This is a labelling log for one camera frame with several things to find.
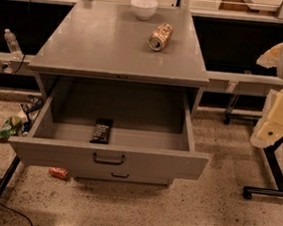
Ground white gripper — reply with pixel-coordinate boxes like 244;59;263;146
250;90;283;148

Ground open grey top drawer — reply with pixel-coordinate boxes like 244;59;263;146
10;77;208;185

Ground grey metal drawer cabinet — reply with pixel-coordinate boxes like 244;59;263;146
18;0;217;192

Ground black stand base right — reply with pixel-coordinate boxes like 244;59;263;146
242;136;283;199

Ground gold soda can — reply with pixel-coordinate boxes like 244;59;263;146
148;23;173;52

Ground white bowl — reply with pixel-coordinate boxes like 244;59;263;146
131;0;158;20

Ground dark snack bags pile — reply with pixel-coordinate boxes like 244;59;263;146
19;96;44;136

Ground green chip bag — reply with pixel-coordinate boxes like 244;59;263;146
0;115;22;140

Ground clear plastic water bottle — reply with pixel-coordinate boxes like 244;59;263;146
4;28;23;60

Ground black lower drawer handle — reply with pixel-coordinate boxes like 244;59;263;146
111;173;129;179

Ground black drawer handle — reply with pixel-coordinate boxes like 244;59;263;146
92;152;126;166
111;173;129;179

